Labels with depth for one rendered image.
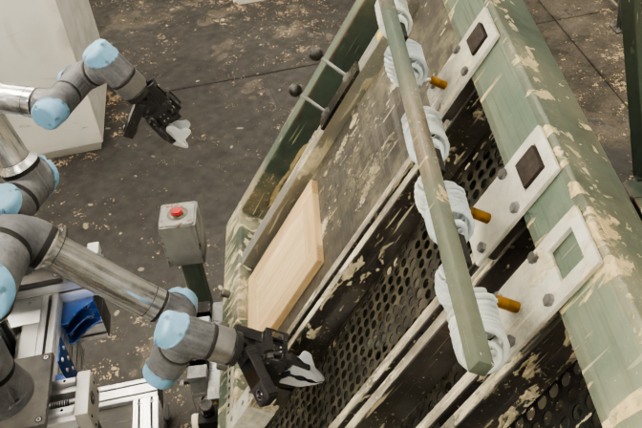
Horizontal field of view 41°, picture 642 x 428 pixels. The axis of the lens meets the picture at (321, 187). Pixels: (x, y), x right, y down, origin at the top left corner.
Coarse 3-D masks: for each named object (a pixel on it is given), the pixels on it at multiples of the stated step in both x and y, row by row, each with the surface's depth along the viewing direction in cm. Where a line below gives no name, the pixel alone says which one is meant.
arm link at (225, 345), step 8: (224, 328) 170; (224, 336) 168; (232, 336) 169; (216, 344) 167; (224, 344) 168; (232, 344) 168; (216, 352) 167; (224, 352) 168; (232, 352) 168; (208, 360) 169; (216, 360) 169; (224, 360) 169
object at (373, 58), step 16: (416, 0) 204; (368, 48) 214; (384, 48) 209; (368, 64) 212; (368, 80) 215; (352, 96) 218; (336, 112) 220; (352, 112) 221; (320, 128) 227; (336, 128) 224; (320, 144) 227; (304, 160) 231; (320, 160) 230; (304, 176) 233; (288, 192) 236; (272, 208) 243; (288, 208) 240; (272, 224) 243; (256, 240) 247; (256, 256) 250
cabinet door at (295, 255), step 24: (312, 192) 223; (288, 216) 234; (312, 216) 216; (288, 240) 228; (312, 240) 210; (264, 264) 240; (288, 264) 222; (312, 264) 204; (264, 288) 234; (288, 288) 215; (264, 312) 226; (288, 312) 214
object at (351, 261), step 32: (384, 64) 144; (448, 64) 150; (480, 64) 141; (448, 96) 146; (448, 128) 151; (480, 128) 151; (448, 160) 155; (384, 192) 166; (384, 224) 164; (416, 224) 164; (352, 256) 170; (384, 256) 169; (320, 288) 180; (352, 288) 174; (320, 320) 180; (288, 352) 186; (320, 352) 186; (256, 416) 199
